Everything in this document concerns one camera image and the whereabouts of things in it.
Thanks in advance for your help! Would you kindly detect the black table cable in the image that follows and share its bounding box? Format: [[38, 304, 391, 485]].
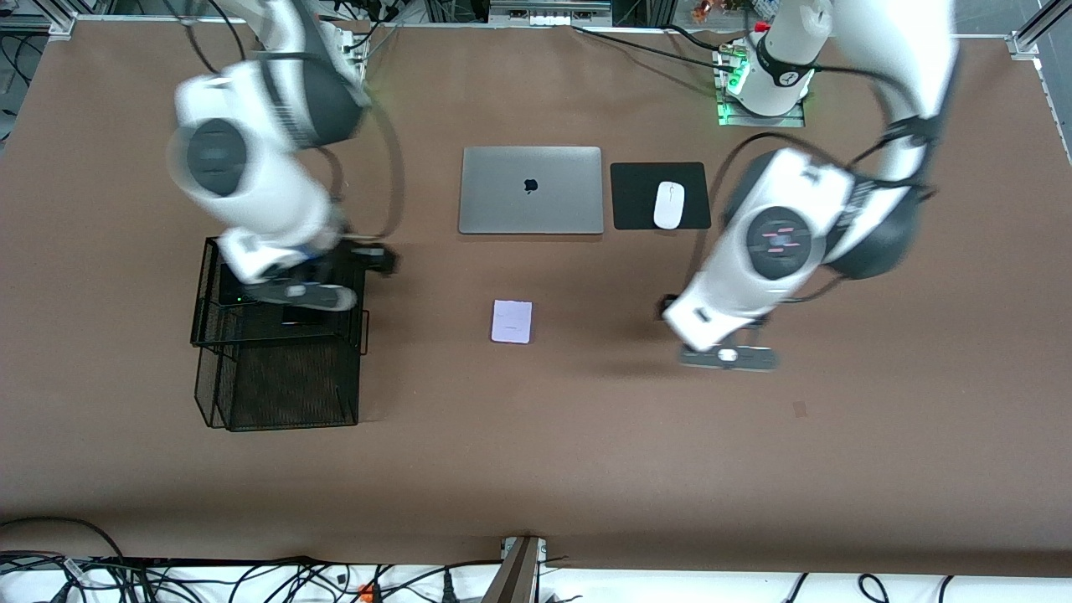
[[572, 25, 738, 72]]

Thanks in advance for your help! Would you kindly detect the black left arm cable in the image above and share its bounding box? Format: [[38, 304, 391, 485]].
[[687, 63, 939, 302]]

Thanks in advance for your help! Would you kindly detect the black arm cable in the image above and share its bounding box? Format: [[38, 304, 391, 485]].
[[687, 63, 939, 302], [163, 0, 407, 244]]

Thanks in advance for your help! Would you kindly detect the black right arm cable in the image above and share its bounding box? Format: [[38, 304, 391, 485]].
[[163, 0, 407, 244]]

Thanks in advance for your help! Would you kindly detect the black mouse pad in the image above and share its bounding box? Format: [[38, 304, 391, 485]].
[[610, 162, 713, 231]]

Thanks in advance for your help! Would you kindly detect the black foldable phone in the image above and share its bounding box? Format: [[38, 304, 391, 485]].
[[218, 265, 252, 306]]

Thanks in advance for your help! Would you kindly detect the black mesh two-tier tray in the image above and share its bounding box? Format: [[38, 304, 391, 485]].
[[190, 230, 370, 433]]

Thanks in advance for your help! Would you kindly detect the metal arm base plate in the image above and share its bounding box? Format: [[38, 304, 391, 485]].
[[714, 44, 807, 128]]

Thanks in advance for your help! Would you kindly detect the white computer mouse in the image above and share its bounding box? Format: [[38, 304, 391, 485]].
[[653, 181, 687, 230]]

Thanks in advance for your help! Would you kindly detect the metal table bracket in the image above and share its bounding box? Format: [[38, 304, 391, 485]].
[[482, 536, 549, 603]]

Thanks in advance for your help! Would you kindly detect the lavender white card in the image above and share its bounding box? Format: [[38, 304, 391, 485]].
[[491, 299, 534, 345]]

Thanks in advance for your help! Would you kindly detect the silver laptop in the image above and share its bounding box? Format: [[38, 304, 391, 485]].
[[458, 146, 605, 236]]

